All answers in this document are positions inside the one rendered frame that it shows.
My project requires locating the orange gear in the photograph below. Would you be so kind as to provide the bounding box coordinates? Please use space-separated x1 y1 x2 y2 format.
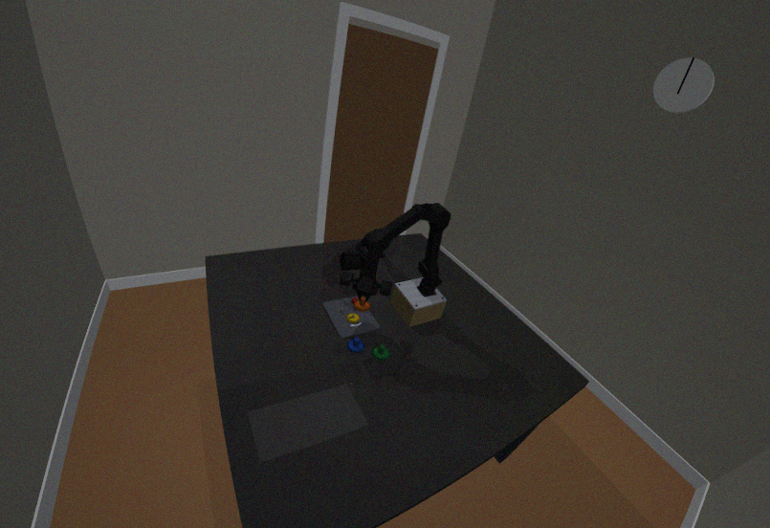
353 297 370 312

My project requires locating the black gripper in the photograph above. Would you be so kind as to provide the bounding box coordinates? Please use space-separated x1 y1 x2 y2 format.
339 268 392 301

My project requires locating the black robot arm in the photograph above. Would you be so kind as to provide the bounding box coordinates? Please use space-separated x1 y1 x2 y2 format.
340 203 451 297

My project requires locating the green gear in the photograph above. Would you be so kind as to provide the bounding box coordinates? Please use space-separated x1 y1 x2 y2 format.
371 344 390 360

